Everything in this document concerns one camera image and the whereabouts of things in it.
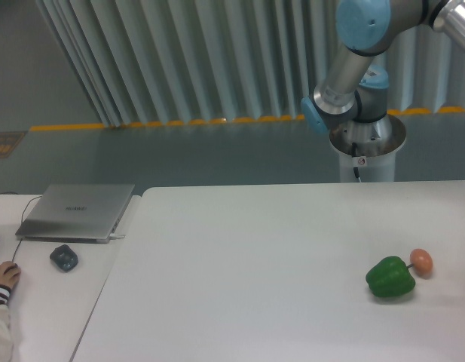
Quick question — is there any person's hand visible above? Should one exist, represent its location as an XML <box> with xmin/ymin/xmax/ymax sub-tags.
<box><xmin>0</xmin><ymin>261</ymin><xmax>16</xmax><ymax>290</ymax></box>

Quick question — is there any white sleeve forearm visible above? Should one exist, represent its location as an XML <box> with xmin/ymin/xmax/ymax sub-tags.
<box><xmin>0</xmin><ymin>285</ymin><xmax>14</xmax><ymax>361</ymax></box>

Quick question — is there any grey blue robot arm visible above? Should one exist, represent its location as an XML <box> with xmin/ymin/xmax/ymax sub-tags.
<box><xmin>301</xmin><ymin>1</ymin><xmax>465</xmax><ymax>133</ymax></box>

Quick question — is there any green bell pepper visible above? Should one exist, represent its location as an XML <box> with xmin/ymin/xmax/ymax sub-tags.
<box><xmin>365</xmin><ymin>256</ymin><xmax>416</xmax><ymax>298</ymax></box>

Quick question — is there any black computer mouse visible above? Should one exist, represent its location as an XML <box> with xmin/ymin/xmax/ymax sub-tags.
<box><xmin>4</xmin><ymin>265</ymin><xmax>21</xmax><ymax>289</ymax></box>

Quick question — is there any dark grey small case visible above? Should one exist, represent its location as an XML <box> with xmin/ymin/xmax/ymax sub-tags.
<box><xmin>50</xmin><ymin>244</ymin><xmax>78</xmax><ymax>272</ymax></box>

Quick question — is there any silver laptop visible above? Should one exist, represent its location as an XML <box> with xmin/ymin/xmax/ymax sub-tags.
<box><xmin>16</xmin><ymin>184</ymin><xmax>134</xmax><ymax>244</ymax></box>

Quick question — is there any orange peach fruit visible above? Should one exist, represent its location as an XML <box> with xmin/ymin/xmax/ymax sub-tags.
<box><xmin>410</xmin><ymin>248</ymin><xmax>433</xmax><ymax>277</ymax></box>

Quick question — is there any black mouse cable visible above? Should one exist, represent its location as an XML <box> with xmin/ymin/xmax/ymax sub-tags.
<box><xmin>0</xmin><ymin>192</ymin><xmax>43</xmax><ymax>265</ymax></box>

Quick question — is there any black pedestal cable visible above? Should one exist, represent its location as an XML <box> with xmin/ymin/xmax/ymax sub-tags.
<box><xmin>350</xmin><ymin>141</ymin><xmax>364</xmax><ymax>184</ymax></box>

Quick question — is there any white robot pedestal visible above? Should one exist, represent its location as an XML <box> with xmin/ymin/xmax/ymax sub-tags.
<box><xmin>329</xmin><ymin>115</ymin><xmax>406</xmax><ymax>183</ymax></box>

